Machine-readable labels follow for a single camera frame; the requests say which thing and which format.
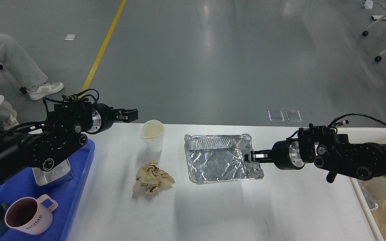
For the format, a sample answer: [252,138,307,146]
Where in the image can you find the clear floor plate left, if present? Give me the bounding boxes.
[268,110,285,122]

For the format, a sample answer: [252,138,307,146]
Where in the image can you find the clear floor plate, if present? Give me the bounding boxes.
[268,110,285,122]
[285,110,302,122]

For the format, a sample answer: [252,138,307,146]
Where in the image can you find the person's legs in jeans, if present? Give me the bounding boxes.
[0,32,49,120]

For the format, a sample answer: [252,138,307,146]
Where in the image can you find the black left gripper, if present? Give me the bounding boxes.
[87,103,138,134]

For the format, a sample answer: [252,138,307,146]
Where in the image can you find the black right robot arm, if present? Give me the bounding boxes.
[243,114,386,183]

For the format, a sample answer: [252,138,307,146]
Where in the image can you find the blue plastic tray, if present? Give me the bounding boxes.
[0,140,95,241]

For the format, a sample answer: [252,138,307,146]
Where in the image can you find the white sneaker far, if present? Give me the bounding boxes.
[26,81,64,101]

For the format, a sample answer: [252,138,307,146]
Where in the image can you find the pink mug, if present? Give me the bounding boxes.
[4,194,58,235]

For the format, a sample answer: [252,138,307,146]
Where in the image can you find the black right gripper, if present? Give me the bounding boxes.
[244,140,305,170]

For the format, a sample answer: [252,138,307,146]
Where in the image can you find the foil tray in bin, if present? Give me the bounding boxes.
[358,182,379,211]

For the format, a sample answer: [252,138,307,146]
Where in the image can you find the white paper cup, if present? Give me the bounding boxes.
[140,119,165,153]

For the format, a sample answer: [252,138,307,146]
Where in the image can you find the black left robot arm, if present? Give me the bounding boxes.
[0,90,138,185]

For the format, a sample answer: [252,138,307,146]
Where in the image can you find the aluminium foil tray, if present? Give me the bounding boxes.
[184,133,264,184]

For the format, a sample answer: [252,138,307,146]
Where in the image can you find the stainless steel rectangular container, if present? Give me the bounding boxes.
[32,159,74,187]

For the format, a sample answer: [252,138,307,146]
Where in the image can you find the clear floor plate right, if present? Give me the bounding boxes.
[285,110,302,122]

